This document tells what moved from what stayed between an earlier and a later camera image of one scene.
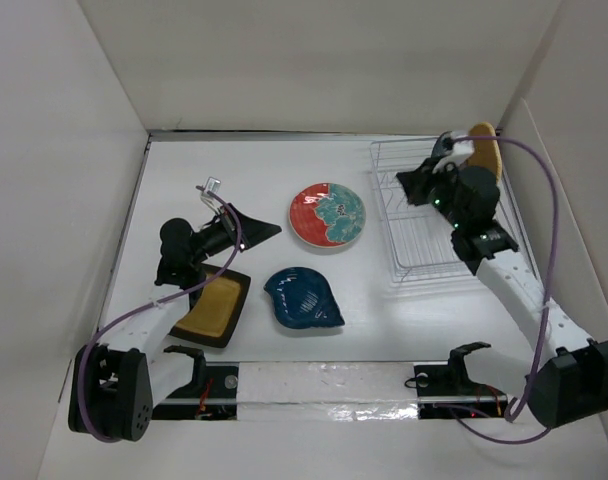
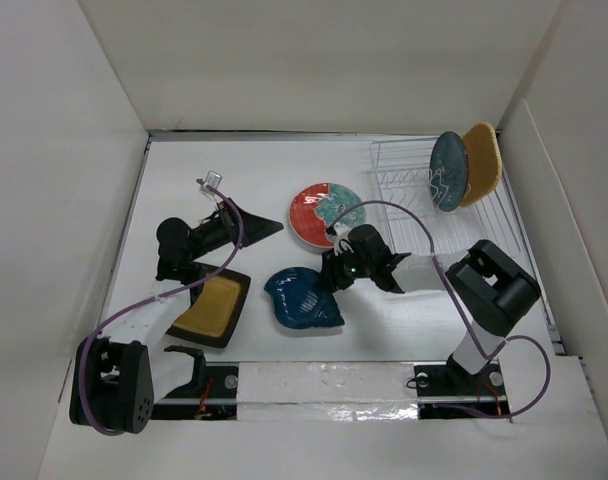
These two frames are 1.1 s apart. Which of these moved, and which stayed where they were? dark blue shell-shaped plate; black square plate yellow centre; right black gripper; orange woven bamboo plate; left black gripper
Moved: right black gripper
Stayed: black square plate yellow centre; dark blue shell-shaped plate; orange woven bamboo plate; left black gripper
